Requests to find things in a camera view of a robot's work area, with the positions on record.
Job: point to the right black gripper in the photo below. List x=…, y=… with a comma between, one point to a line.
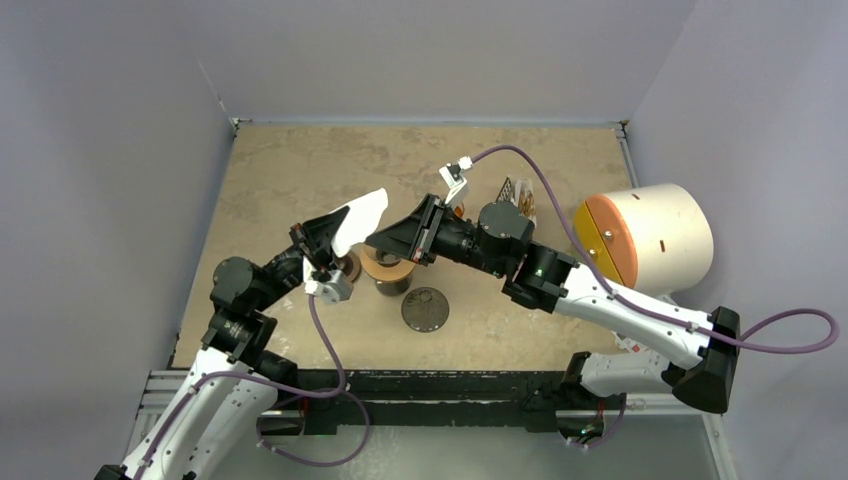
x=428, y=228

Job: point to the white cylinder drum orange lid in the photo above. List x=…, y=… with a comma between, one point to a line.
x=654, y=239

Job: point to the orange filter paper box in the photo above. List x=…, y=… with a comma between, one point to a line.
x=519, y=192

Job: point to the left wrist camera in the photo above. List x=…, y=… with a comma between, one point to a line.
x=330, y=284

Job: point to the white paper coffee filter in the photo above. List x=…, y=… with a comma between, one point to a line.
x=362, y=218

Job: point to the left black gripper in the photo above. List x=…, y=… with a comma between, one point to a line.
x=321, y=229

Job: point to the aluminium frame rail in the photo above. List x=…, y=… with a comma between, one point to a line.
x=162, y=386

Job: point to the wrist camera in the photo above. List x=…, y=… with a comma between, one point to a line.
x=453, y=174
x=330, y=284

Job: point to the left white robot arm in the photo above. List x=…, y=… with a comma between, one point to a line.
x=225, y=351

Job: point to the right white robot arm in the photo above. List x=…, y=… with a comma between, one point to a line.
x=682, y=358

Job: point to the wooden ring dripper stand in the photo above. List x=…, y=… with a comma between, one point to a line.
x=392, y=275

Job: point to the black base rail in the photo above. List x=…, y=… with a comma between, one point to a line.
x=535, y=401

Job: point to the brown wooden round coaster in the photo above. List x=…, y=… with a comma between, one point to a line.
x=350, y=264

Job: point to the dark ribbed glass cone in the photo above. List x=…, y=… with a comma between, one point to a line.
x=425, y=309

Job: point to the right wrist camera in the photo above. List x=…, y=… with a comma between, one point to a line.
x=453, y=174

